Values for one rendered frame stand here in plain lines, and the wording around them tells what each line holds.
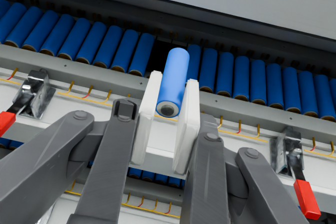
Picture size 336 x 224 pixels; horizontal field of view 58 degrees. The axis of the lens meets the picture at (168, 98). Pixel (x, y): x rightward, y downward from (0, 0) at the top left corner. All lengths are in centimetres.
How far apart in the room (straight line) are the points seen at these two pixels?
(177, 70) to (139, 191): 26
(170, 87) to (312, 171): 20
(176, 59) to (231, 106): 11
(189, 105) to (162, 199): 31
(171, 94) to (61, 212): 31
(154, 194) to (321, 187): 22
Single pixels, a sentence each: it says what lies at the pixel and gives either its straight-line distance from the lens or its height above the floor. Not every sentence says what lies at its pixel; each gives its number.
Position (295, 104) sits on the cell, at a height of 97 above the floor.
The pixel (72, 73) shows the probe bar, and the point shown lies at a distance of 33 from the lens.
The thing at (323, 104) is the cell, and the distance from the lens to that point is 40.
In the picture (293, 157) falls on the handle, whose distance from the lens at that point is 33.
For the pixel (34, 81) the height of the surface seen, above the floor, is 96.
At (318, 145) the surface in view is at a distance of 37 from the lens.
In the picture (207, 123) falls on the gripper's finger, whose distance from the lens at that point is 17.
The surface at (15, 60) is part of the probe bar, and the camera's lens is 35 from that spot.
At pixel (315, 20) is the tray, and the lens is 26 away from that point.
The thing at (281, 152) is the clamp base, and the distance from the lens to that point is 33.
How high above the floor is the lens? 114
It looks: 33 degrees down
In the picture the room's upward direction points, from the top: 14 degrees clockwise
